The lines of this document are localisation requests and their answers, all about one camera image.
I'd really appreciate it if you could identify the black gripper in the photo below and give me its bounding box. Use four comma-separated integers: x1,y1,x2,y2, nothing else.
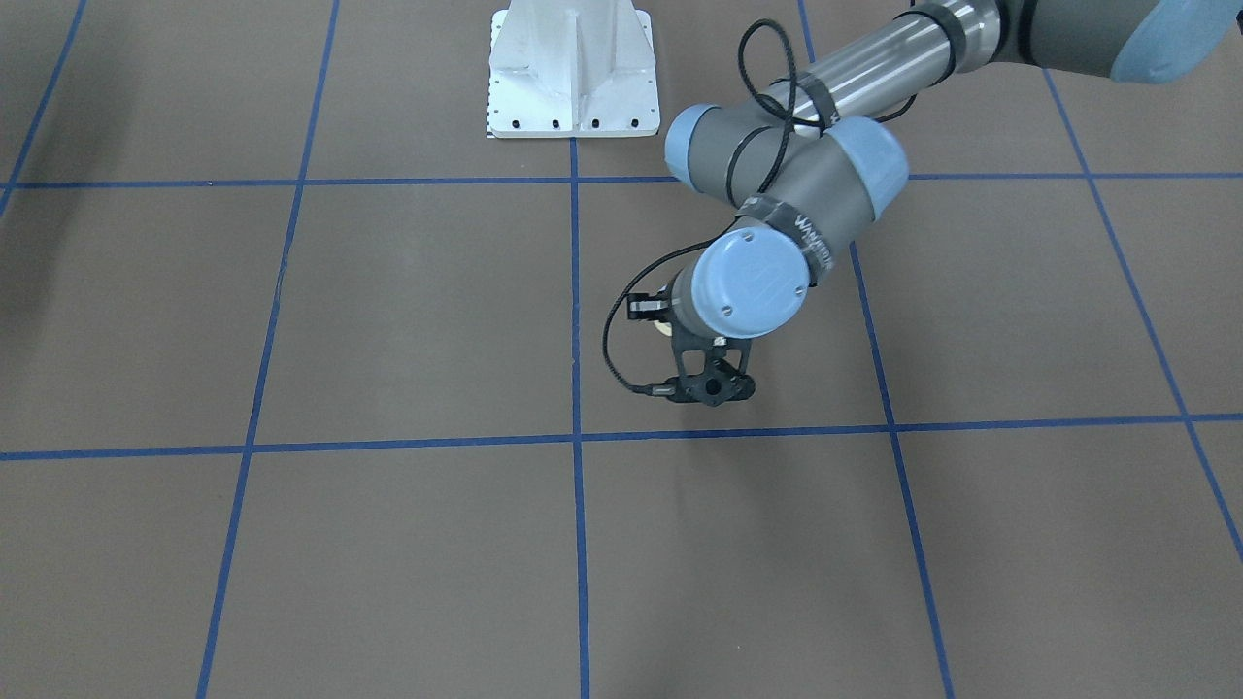
626,286,681,336

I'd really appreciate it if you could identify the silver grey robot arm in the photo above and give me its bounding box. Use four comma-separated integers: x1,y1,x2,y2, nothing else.
617,1,1241,340

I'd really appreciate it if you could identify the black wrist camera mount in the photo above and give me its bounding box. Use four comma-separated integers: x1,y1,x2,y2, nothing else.
641,323,756,407

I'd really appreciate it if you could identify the white pedestal column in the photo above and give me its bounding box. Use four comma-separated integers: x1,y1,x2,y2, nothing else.
486,1,661,139

